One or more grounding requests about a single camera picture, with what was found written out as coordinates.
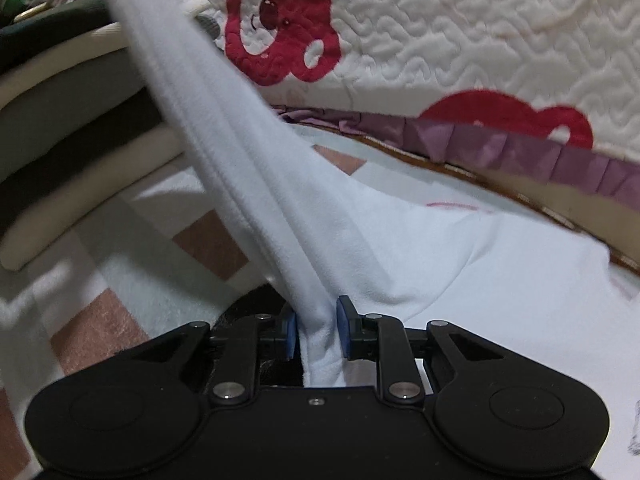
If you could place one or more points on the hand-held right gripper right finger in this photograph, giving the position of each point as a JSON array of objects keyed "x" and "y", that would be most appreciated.
[{"x": 343, "y": 327}]

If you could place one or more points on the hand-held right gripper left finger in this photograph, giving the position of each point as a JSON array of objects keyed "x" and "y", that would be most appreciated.
[{"x": 289, "y": 335}]

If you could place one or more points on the white t-shirt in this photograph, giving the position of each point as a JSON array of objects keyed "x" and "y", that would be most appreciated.
[{"x": 225, "y": 110}]

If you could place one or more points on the checked play mat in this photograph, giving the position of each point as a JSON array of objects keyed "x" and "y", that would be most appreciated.
[{"x": 100, "y": 320}]

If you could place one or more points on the beige bed base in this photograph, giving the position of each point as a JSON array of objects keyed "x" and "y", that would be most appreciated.
[{"x": 550, "y": 200}]

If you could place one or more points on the black folded garment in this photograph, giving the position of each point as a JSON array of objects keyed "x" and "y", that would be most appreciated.
[{"x": 65, "y": 170}]

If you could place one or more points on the white quilt with red bears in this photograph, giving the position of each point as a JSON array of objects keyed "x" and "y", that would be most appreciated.
[{"x": 450, "y": 35}]

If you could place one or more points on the grey folded garment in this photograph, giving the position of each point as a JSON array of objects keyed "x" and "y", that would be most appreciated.
[{"x": 65, "y": 105}]

